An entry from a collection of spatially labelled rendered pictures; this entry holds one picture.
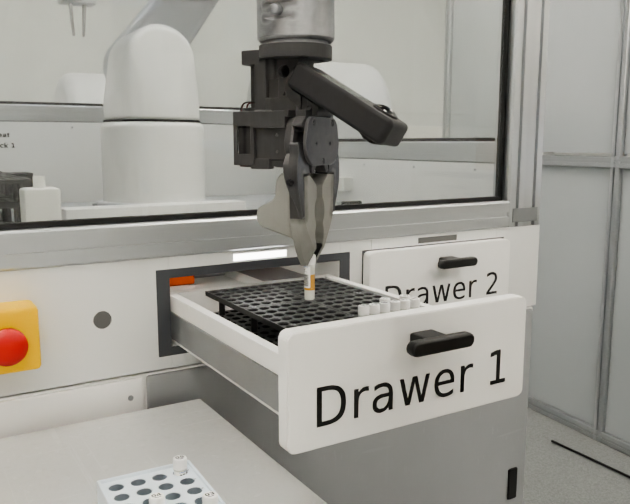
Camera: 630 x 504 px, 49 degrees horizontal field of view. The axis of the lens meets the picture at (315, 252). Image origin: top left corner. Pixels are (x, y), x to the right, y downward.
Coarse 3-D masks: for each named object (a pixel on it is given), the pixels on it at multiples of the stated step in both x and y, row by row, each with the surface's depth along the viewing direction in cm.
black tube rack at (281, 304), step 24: (240, 288) 91; (264, 288) 91; (288, 288) 91; (336, 288) 91; (216, 312) 90; (240, 312) 80; (264, 312) 78; (288, 312) 78; (312, 312) 78; (336, 312) 78; (264, 336) 79
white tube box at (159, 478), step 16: (192, 464) 64; (112, 480) 61; (128, 480) 61; (144, 480) 61; (160, 480) 62; (176, 480) 61; (192, 480) 62; (112, 496) 58; (128, 496) 59; (144, 496) 58; (176, 496) 59; (192, 496) 58
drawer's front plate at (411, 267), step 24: (480, 240) 115; (504, 240) 116; (384, 264) 104; (408, 264) 106; (432, 264) 109; (480, 264) 114; (504, 264) 117; (384, 288) 104; (408, 288) 107; (432, 288) 109; (456, 288) 112; (480, 288) 115; (504, 288) 118
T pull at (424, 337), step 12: (420, 336) 65; (432, 336) 64; (444, 336) 64; (456, 336) 64; (468, 336) 65; (408, 348) 62; (420, 348) 62; (432, 348) 63; (444, 348) 64; (456, 348) 64
